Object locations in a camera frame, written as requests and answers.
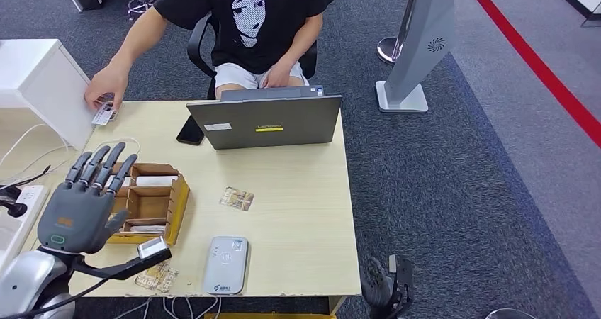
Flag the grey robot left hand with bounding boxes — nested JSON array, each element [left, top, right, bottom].
[[37, 142, 139, 255]]

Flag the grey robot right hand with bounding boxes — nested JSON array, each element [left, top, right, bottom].
[[360, 257, 394, 308]]

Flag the person's left hand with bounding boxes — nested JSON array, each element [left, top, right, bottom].
[[264, 58, 298, 89]]

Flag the person's right hand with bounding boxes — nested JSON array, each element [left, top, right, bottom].
[[83, 65, 128, 112]]

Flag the person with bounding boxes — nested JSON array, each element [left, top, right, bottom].
[[83, 0, 335, 112]]

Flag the wooden card organizer box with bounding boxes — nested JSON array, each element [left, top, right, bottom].
[[105, 162, 191, 247]]

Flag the gold patterned room key card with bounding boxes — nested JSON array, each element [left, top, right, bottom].
[[218, 186, 255, 212]]

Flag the grey card reader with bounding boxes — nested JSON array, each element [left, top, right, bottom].
[[203, 235, 249, 296]]

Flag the grey laptop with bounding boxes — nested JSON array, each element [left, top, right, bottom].
[[186, 85, 343, 150]]

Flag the white power strip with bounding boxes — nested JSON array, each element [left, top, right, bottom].
[[0, 184, 50, 271]]

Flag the white cabinet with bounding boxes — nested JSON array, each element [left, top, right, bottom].
[[0, 38, 97, 152]]

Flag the white cards in slot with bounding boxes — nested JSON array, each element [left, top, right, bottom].
[[124, 218, 167, 234]]

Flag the black office chair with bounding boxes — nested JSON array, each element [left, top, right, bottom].
[[186, 12, 319, 101]]

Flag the chrome stool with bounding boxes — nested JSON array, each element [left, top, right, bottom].
[[126, 0, 163, 22]]

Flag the black smartphone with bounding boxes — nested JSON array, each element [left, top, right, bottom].
[[176, 115, 206, 146]]

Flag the gold cards at desk edge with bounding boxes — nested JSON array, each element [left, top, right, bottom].
[[135, 260, 180, 294]]

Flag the light wood desk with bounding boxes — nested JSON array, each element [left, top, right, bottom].
[[18, 99, 362, 317]]

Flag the grey kiosk stand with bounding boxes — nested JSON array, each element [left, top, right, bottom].
[[375, 0, 456, 114]]

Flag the thin black cable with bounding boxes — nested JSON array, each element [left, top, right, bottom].
[[0, 164, 52, 189]]

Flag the black left camera bracket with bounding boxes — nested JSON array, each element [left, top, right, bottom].
[[70, 248, 173, 281]]

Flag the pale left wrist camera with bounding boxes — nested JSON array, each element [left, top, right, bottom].
[[137, 235, 170, 260]]

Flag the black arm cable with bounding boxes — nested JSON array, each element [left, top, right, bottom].
[[0, 276, 111, 319]]

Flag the long white cable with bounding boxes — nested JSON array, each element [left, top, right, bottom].
[[0, 123, 72, 167]]

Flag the chrome stanchion post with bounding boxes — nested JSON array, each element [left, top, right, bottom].
[[376, 0, 424, 67]]

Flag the white cables under desk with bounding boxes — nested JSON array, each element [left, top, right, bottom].
[[112, 297, 222, 319]]

